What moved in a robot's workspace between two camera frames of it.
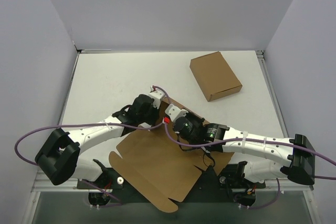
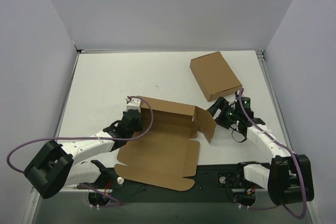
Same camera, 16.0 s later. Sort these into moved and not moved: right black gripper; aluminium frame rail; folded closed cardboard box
Moved: right black gripper
Not moved: aluminium frame rail; folded closed cardboard box
